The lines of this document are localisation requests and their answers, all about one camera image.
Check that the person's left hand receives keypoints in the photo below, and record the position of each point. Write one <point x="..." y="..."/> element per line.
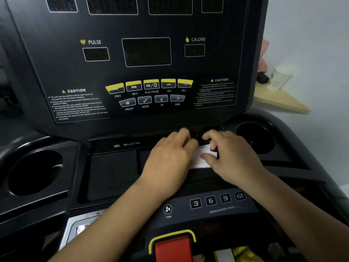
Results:
<point x="166" y="166"/>

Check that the person's right hand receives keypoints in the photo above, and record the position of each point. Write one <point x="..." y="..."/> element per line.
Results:
<point x="237" y="163"/>

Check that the white wet wipe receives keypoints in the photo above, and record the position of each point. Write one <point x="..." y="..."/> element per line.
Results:
<point x="201" y="160"/>

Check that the grey treadmill keypad control panel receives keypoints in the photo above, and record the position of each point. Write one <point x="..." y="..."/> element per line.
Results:
<point x="185" y="212"/>

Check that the pink wipes packet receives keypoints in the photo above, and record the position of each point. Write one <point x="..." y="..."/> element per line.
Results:
<point x="264" y="51"/>

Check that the black treadmill console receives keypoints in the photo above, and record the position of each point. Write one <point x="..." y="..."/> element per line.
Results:
<point x="54" y="65"/>
<point x="35" y="174"/>

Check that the person's left forearm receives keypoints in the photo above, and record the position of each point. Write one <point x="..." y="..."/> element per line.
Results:
<point x="109" y="229"/>

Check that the person's right forearm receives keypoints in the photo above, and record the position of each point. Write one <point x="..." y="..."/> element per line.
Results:
<point x="305" y="218"/>

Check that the light wooden corner shelf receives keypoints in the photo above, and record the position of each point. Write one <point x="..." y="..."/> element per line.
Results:
<point x="280" y="102"/>

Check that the red emergency stop button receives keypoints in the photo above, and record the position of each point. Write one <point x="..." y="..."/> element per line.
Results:
<point x="174" y="249"/>

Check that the small black case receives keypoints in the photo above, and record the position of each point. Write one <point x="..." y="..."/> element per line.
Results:
<point x="262" y="78"/>

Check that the white paper cup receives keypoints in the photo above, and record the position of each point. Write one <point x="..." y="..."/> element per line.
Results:
<point x="279" y="79"/>

